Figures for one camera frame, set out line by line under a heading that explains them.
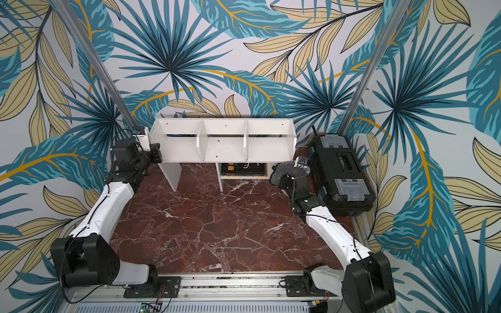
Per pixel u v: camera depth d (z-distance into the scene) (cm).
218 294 73
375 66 83
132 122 107
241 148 75
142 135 68
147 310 71
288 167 80
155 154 72
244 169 92
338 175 88
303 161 70
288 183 74
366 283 40
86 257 41
